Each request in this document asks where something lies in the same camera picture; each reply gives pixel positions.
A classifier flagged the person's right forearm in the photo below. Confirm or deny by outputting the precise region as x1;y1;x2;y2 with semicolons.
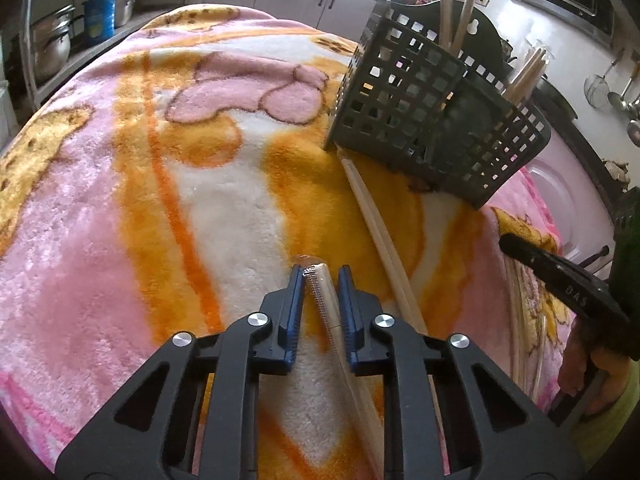
570;355;640;472

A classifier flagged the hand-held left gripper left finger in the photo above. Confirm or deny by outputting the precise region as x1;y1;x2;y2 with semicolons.
55;266;306;480

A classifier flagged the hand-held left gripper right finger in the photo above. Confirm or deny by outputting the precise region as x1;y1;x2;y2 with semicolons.
339;265;586;480

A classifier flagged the black perforated utensil basket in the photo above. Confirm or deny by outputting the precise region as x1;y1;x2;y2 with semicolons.
324;0;553;211

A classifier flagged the blue plastic container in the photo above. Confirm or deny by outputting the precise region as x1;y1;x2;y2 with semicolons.
82;0;117;41

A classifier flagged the person's right hand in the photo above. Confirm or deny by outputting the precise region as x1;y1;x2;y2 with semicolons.
557;330;626;416

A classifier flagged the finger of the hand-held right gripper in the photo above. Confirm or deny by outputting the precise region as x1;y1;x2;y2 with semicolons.
500;234;611;320

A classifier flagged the steel stock pot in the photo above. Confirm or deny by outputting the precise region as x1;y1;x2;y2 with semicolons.
115;0;144;27

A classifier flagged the hanging wire strainer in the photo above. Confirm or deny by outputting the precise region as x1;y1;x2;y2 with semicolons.
583;59;609;109

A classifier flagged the large dented steel pot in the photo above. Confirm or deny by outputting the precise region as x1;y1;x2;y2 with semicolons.
29;5;77;84

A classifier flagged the pile of wooden chopsticks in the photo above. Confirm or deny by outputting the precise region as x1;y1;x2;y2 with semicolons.
340;154;548;461

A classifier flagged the grey plastic drawer unit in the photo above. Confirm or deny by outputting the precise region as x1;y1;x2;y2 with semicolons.
0;79;12;147

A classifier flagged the pink printed blanket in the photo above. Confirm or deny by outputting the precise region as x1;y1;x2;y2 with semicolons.
0;2;617;480

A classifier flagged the hanging steel ladle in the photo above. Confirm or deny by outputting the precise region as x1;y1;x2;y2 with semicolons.
607;62;635;112

